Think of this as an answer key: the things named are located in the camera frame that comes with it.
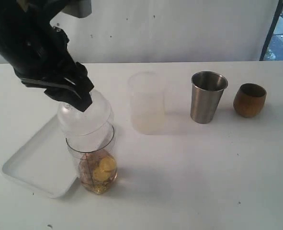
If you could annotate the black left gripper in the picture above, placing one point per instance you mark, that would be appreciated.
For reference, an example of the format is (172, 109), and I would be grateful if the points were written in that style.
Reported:
(43, 61)

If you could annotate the clear dome strainer lid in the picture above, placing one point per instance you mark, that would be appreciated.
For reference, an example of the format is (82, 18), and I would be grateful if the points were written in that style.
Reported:
(75, 123)

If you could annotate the clear plastic shaker cup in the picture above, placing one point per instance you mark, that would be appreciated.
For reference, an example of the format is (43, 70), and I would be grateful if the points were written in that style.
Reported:
(95, 142)

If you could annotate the stainless steel cup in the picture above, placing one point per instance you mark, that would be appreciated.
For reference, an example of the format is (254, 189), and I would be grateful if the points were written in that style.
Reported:
(207, 90)

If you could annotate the small amber bowl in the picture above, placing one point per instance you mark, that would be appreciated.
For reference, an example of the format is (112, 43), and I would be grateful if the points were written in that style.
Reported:
(249, 100)

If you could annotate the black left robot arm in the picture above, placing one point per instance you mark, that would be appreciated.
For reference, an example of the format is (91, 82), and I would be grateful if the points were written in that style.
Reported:
(15, 12)

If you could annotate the frosted translucent plastic cup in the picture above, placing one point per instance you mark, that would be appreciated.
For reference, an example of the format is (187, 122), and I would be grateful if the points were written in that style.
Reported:
(147, 102)

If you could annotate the white rectangular tray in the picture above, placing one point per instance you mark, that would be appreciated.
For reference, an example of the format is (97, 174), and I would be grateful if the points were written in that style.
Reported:
(43, 164)

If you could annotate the black metal frame post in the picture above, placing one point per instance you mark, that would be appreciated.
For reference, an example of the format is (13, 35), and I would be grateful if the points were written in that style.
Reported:
(275, 19)

